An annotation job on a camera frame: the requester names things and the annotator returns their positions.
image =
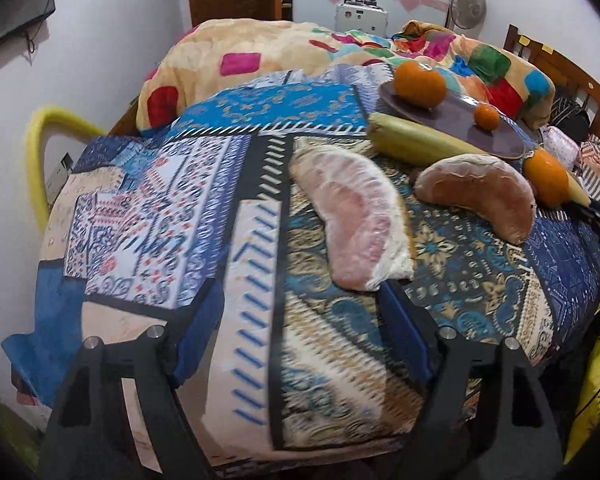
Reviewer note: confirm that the small tangerine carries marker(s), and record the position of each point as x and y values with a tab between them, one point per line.
487	117

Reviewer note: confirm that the standing fan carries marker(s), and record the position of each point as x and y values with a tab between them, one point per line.
469	5

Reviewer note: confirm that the medium orange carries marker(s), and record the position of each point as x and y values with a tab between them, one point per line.
546	176

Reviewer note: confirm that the colourful patchwork blanket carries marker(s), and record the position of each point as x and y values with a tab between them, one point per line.
260	55

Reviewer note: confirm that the yellow banana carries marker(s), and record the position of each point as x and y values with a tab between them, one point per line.
577	190

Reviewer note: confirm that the pink cloth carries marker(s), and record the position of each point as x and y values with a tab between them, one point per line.
562	147

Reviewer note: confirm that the large orange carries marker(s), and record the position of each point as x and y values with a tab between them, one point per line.
420	84

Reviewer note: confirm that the wooden headboard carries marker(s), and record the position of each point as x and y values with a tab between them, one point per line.
570	70

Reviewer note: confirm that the yellow bag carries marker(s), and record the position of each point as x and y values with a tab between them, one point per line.
597	390

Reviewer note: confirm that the white hard case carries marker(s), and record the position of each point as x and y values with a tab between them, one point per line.
361	17

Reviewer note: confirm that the pale peeled pomelo segment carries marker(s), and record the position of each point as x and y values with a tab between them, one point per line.
355	210

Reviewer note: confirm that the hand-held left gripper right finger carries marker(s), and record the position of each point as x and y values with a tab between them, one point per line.
405	335

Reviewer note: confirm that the purple oval plate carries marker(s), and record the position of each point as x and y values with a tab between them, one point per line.
455	115

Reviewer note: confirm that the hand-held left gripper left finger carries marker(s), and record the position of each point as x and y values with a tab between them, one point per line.
200	330

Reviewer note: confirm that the black garment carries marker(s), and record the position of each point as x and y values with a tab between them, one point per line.
570	117

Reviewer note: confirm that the blue patterned bedsheet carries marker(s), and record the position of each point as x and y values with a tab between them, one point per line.
180	200

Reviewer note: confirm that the brownish peeled pomelo segment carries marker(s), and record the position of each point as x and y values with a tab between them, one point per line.
485	190

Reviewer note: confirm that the yellow foam tube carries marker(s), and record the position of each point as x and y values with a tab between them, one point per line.
32	160

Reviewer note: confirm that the yellow-green banana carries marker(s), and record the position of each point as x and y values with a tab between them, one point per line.
415	140

